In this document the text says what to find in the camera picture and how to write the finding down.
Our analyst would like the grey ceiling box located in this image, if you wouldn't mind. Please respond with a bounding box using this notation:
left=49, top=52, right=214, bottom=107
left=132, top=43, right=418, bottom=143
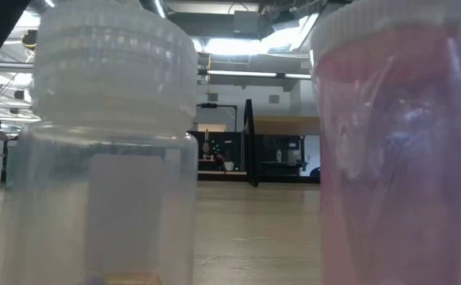
left=233, top=10, right=260, bottom=36

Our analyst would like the black aluminium table frame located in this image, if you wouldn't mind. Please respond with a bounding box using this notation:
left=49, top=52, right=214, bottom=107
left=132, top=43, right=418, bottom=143
left=196, top=173, right=252, bottom=184

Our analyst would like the ceiling light strip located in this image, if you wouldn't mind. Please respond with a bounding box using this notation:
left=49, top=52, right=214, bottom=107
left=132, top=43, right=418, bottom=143
left=204, top=70, right=313, bottom=80

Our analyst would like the wooden shelf black frame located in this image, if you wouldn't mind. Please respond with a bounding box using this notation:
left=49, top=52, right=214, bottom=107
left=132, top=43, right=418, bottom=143
left=242, top=98, right=322, bottom=188

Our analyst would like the person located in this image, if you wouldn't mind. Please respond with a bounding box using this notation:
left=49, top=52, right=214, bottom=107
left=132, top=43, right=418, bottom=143
left=200, top=140, right=227, bottom=172

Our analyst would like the pink medicine bottle white cap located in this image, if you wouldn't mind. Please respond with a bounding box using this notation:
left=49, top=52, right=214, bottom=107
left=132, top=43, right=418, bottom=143
left=309, top=0, right=461, bottom=285

